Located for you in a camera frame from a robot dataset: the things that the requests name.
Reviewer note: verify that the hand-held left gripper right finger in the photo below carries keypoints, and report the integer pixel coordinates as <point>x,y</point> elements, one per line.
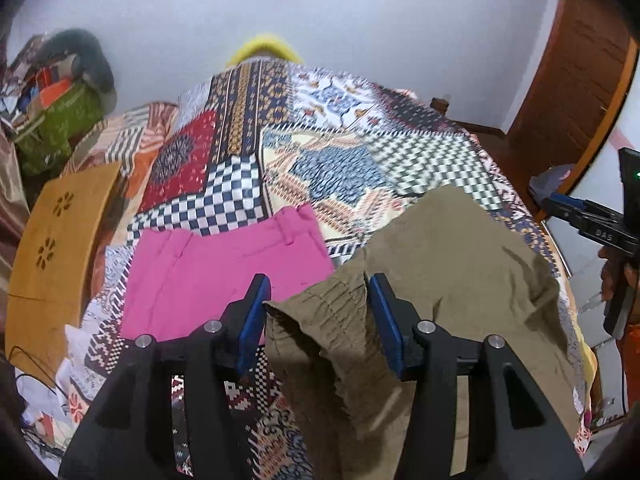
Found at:
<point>386,322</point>

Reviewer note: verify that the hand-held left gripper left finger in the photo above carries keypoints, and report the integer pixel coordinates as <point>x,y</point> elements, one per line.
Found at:
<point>248,335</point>

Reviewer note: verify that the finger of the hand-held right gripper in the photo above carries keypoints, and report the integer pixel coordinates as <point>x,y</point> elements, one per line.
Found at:
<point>600,236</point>
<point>575,205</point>

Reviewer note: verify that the khaki cargo pants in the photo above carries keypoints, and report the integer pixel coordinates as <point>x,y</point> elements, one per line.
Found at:
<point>450,270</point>

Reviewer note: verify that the pink folded pants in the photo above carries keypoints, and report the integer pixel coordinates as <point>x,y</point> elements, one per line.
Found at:
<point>200,280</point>

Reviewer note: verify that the person's right hand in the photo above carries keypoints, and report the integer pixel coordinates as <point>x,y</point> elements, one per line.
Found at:
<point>607,270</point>

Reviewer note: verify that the grey-blue bag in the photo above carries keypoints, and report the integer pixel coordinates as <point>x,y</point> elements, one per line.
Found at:
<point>550,182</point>

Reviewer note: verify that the person's orange clothing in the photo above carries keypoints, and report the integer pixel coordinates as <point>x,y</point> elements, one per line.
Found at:
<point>631,360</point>

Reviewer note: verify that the brown wooden door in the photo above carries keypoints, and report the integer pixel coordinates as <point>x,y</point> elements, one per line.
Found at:
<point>575,60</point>

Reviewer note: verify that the patchwork printed bedsheet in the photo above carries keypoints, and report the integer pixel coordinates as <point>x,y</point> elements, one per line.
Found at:
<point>320,170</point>

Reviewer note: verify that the wooden board with flower cutouts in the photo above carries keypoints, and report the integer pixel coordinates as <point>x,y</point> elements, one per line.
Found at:
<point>55,260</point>

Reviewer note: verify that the striped orange blanket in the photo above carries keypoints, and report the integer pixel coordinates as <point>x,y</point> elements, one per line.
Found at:
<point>130,135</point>

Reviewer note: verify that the green patterned cloth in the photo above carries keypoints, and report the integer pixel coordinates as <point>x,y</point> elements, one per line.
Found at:
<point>55,130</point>

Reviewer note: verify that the yellow pillow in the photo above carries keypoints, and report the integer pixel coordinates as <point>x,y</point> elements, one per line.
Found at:
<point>262,50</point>

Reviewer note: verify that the grey cushion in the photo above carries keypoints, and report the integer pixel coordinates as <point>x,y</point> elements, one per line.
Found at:
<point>95,65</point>

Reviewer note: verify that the pile of colourful clothes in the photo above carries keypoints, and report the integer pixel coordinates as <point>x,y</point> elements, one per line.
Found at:
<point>45,80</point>

